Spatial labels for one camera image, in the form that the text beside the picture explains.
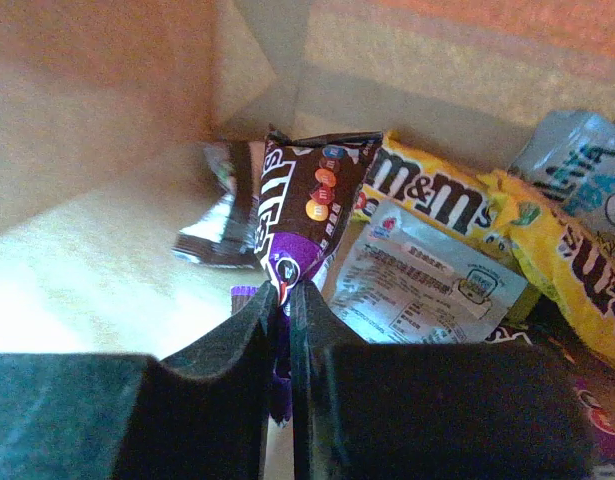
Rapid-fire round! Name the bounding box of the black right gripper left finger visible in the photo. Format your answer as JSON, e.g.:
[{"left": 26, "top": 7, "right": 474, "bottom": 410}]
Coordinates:
[{"left": 0, "top": 284, "right": 276, "bottom": 479}]

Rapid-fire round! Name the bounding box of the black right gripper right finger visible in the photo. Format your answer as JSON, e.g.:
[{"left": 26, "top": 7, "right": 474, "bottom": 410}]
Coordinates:
[{"left": 290, "top": 281, "right": 595, "bottom": 479}]

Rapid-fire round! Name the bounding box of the purple snack packet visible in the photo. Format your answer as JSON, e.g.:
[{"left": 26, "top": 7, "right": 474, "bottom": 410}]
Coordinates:
[{"left": 254, "top": 128, "right": 383, "bottom": 425}]

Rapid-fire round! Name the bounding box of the red brown paper bag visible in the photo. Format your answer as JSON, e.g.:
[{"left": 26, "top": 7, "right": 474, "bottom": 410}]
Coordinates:
[{"left": 0, "top": 1, "right": 615, "bottom": 357}]

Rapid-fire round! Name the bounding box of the silver grey snack packet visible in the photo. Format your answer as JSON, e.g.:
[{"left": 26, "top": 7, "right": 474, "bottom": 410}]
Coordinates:
[{"left": 509, "top": 110, "right": 615, "bottom": 258}]

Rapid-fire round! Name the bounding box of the dark chocolate snack packet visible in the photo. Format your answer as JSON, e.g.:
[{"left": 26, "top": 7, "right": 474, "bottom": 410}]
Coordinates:
[{"left": 172, "top": 140, "right": 264, "bottom": 269}]

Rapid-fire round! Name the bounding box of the yellow snack packet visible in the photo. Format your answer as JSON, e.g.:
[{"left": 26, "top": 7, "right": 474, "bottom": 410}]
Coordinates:
[
  {"left": 351, "top": 130, "right": 543, "bottom": 326},
  {"left": 478, "top": 169, "right": 615, "bottom": 371}
]

